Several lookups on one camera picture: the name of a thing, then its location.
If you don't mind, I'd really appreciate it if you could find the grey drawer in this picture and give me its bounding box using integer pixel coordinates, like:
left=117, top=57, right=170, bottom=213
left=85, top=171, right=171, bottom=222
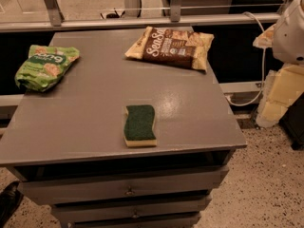
left=52, top=195, right=211, bottom=222
left=19, top=165, right=229, bottom=205
left=73, top=212, right=200, bottom=228

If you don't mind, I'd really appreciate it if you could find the green and yellow sponge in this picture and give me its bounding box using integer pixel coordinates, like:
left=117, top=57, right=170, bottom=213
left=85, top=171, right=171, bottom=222
left=123, top=104, right=157, bottom=147

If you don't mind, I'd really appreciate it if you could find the brown SenSa chip bag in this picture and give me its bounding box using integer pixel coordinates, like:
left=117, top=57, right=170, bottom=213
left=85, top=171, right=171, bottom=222
left=125, top=27, right=214, bottom=71

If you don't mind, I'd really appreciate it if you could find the bottom grey drawer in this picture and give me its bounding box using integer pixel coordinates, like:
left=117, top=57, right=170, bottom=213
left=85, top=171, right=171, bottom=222
left=73, top=212, right=200, bottom=228

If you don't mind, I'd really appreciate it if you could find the middle grey drawer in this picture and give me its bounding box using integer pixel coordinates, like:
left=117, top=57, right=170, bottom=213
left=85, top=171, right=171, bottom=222
left=52, top=195, right=211, bottom=222

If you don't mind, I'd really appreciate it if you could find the black shoe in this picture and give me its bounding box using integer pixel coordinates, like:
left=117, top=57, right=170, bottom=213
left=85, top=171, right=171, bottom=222
left=0, top=181, right=23, bottom=228

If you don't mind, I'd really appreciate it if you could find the white cable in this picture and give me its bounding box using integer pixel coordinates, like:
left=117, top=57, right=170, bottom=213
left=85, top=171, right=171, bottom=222
left=225, top=11, right=267, bottom=107

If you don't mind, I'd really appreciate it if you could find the green rice chip bag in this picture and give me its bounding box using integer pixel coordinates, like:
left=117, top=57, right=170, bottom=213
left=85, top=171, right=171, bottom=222
left=14, top=45, right=80, bottom=92

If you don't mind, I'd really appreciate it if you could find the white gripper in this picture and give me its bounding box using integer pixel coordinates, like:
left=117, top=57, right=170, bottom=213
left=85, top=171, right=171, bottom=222
left=253, top=0, right=304, bottom=127

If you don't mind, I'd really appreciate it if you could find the grey drawer cabinet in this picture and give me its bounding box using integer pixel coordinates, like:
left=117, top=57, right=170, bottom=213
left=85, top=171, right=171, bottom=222
left=0, top=27, right=248, bottom=228

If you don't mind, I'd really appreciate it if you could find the top grey drawer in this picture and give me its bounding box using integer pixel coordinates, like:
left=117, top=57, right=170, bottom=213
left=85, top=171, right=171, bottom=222
left=19, top=165, right=229, bottom=205

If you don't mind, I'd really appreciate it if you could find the black white object behind railing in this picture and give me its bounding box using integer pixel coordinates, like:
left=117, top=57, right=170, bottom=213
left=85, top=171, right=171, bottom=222
left=100, top=9, right=125, bottom=19

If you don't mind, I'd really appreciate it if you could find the metal railing frame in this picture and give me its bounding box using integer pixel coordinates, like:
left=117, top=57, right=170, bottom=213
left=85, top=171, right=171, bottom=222
left=0, top=0, right=293, bottom=32

